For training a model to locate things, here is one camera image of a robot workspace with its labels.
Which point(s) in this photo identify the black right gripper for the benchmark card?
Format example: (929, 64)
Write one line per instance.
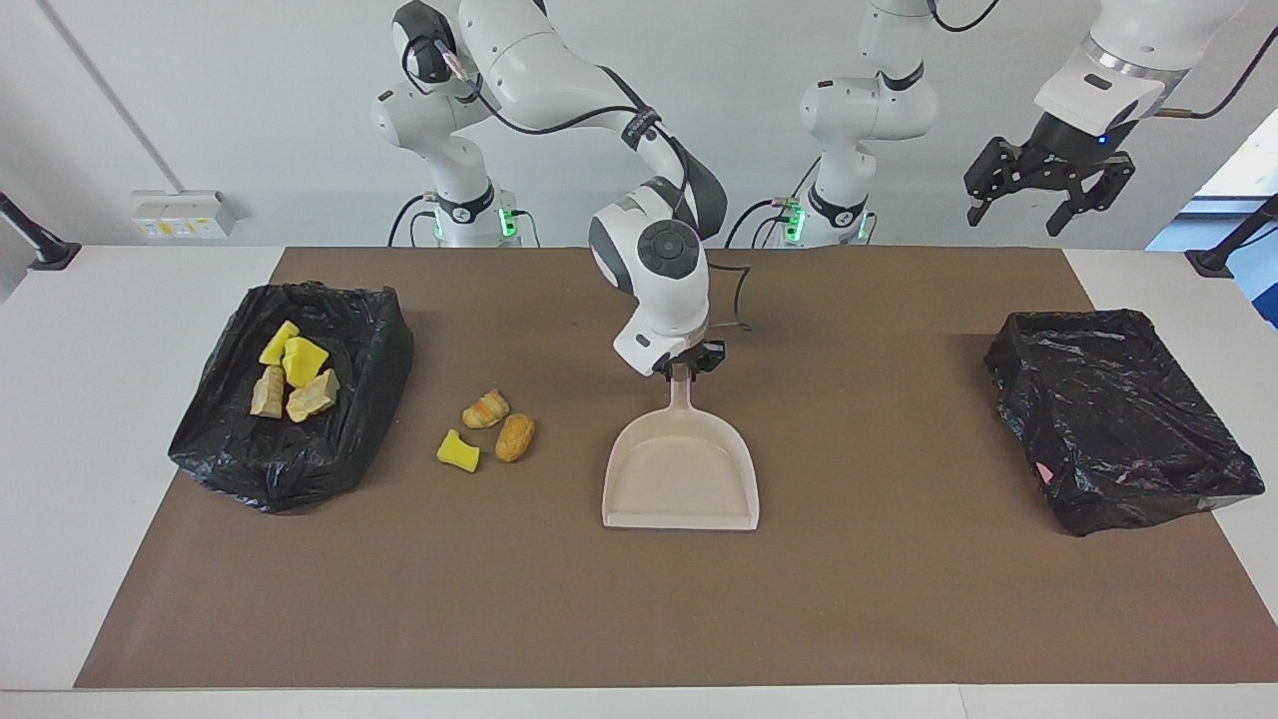
(685, 358)

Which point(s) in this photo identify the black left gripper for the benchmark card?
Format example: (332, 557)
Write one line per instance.
(1068, 150)

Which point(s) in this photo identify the beige plastic dustpan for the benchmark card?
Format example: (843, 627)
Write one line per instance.
(679, 479)

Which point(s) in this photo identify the striped croissant piece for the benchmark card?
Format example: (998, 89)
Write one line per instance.
(312, 396)
(268, 391)
(486, 409)

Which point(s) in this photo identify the yellow sponge piece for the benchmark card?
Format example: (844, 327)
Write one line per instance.
(279, 344)
(305, 360)
(458, 452)

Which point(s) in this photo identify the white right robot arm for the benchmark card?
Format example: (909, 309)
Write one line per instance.
(659, 300)

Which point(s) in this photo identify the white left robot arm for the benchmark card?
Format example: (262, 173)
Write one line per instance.
(869, 110)

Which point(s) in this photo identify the black bag-lined bin pink patch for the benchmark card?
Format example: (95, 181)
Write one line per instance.
(1118, 419)

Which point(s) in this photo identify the brown oval bread roll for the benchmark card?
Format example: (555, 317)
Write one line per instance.
(515, 437)

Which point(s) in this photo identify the black clamp stand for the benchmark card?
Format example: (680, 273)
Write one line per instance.
(1213, 262)
(50, 255)

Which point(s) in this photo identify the brown table mat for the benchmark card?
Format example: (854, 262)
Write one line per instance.
(649, 599)

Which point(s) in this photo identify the white wall outlet box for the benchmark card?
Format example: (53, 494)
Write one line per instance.
(185, 215)

